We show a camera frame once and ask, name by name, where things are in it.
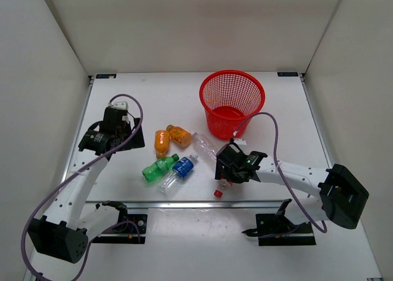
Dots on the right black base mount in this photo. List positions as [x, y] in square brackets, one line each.
[274, 231]

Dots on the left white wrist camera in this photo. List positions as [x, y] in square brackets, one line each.
[121, 105]

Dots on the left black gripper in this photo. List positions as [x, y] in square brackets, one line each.
[136, 141]

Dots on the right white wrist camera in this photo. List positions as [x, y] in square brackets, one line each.
[240, 141]

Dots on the left black table label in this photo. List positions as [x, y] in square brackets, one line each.
[105, 76]

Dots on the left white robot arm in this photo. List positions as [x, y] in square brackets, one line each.
[62, 232]

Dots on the green plastic bottle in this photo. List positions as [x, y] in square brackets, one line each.
[159, 168]

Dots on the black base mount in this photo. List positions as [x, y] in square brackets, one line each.
[274, 231]
[132, 232]

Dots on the black table label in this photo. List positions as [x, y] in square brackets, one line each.
[105, 76]
[287, 74]

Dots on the clear bottle red label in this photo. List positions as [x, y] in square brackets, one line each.
[221, 186]

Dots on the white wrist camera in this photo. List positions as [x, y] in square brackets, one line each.
[121, 105]
[240, 141]

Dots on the large clear plastic bottle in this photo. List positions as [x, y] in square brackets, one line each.
[205, 149]

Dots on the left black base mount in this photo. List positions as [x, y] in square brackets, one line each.
[132, 232]

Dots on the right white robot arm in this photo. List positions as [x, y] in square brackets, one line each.
[335, 194]

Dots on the orange bottle patterned label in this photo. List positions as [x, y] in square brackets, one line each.
[179, 135]

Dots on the right black table label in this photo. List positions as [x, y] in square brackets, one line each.
[287, 74]

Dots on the red plastic mesh basket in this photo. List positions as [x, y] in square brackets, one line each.
[229, 98]

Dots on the clear bottle blue label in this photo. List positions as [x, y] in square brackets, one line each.
[177, 174]

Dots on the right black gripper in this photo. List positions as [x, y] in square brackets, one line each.
[228, 174]

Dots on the orange juice bottle upright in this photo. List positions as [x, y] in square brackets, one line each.
[161, 143]

